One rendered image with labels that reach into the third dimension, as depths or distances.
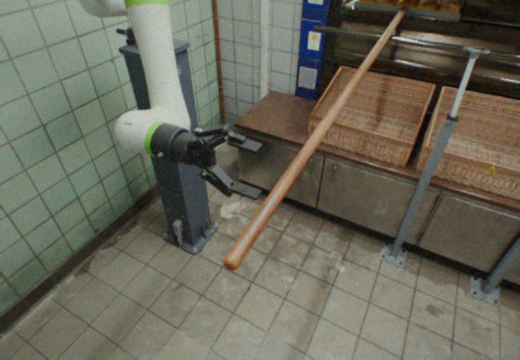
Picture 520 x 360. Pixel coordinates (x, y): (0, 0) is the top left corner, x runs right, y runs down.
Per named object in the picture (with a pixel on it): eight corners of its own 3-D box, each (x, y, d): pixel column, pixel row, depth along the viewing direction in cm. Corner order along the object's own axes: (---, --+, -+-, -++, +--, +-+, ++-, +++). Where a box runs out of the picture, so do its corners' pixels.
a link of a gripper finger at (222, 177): (199, 160, 77) (196, 161, 78) (231, 194, 78) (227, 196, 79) (208, 150, 79) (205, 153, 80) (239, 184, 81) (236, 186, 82)
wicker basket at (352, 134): (333, 103, 225) (340, 64, 207) (422, 125, 203) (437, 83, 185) (305, 138, 192) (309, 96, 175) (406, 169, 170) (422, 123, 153)
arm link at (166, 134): (151, 166, 81) (143, 135, 76) (181, 143, 89) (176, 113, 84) (171, 173, 79) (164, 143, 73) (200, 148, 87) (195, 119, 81)
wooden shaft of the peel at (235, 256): (235, 276, 59) (234, 266, 57) (221, 269, 60) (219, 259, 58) (403, 17, 173) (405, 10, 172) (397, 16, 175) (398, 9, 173)
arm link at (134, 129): (105, 150, 85) (104, 109, 81) (141, 140, 95) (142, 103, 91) (147, 166, 80) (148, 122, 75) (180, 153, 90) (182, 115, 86)
